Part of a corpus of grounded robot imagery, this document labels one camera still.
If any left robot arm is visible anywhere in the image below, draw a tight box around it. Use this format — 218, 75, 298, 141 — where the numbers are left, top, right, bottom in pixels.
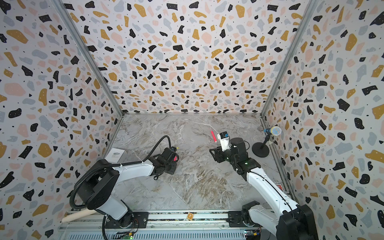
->
70, 147, 179, 226

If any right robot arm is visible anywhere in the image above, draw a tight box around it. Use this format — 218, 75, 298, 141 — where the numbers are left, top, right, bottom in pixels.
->
210, 132, 319, 240

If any black microphone stand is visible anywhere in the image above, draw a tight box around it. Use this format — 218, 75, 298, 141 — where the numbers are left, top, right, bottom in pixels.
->
252, 135, 271, 158

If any white small box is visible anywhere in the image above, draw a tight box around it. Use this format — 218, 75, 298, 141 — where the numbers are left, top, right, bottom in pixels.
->
105, 148, 127, 164

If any blue microphone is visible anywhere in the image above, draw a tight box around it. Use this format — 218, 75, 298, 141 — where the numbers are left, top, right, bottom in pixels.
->
264, 126, 282, 136

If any wooden stick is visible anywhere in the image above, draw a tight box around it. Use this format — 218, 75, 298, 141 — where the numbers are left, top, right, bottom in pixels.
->
62, 209, 96, 223

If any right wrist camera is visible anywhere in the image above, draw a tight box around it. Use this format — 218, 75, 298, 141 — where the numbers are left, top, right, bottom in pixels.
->
217, 131, 231, 152

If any orange tag on rail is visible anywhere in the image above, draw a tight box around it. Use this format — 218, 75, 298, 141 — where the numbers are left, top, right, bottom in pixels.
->
187, 213, 194, 221

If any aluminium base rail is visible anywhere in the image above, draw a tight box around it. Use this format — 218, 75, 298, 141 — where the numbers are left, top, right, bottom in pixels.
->
58, 210, 278, 240

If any black corrugated cable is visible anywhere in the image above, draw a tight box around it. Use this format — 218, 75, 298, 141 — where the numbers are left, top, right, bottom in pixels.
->
69, 135, 172, 240

